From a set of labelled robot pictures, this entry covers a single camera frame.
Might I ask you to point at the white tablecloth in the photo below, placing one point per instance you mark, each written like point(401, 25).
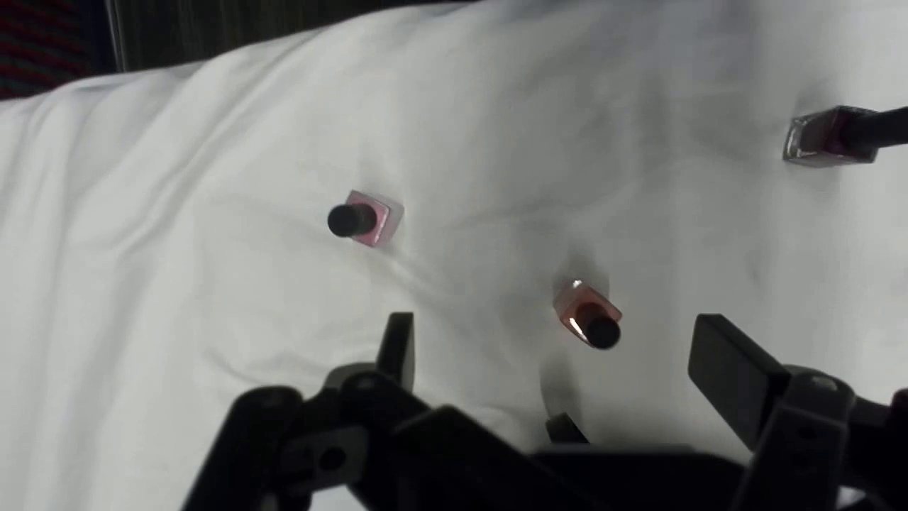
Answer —
point(164, 247)

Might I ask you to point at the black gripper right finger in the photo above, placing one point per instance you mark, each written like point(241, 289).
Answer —
point(736, 374)

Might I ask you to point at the dark brown nail polish bottle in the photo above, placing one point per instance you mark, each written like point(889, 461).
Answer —
point(844, 133)

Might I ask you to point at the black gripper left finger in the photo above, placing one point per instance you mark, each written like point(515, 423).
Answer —
point(394, 355)

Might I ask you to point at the pink nail polish bottle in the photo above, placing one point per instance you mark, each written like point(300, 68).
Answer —
point(363, 215)

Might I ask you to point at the peach nail polish bottle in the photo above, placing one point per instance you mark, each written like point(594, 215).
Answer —
point(588, 316)

